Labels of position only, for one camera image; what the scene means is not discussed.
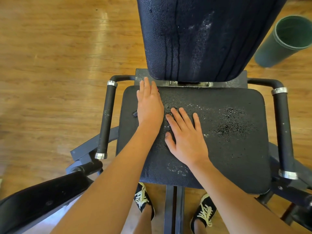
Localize person's left hand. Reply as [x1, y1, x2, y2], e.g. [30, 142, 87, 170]
[136, 76, 165, 132]

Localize person's leg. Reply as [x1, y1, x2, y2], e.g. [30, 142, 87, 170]
[134, 207, 154, 234]
[194, 222, 210, 234]

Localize person's left forearm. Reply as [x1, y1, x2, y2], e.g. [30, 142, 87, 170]
[51, 124, 162, 234]

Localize dark green plastic bucket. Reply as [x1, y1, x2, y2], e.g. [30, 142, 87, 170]
[254, 15, 312, 68]

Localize person's black shoe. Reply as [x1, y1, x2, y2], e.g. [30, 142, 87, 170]
[134, 182, 156, 220]
[189, 192, 218, 233]

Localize person's left black shoe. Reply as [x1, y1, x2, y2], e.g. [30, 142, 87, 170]
[134, 182, 156, 220]

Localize person's right hand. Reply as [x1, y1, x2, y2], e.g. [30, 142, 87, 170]
[164, 107, 210, 169]

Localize person's right leg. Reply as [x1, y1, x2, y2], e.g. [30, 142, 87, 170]
[194, 222, 210, 234]

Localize person's right forearm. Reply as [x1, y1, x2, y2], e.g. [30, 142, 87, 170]
[188, 156, 305, 234]

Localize person's left leg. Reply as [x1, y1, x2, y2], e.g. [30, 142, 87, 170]
[134, 207, 154, 234]

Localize person's right black shoe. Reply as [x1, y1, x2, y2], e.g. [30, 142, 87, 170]
[189, 192, 218, 233]

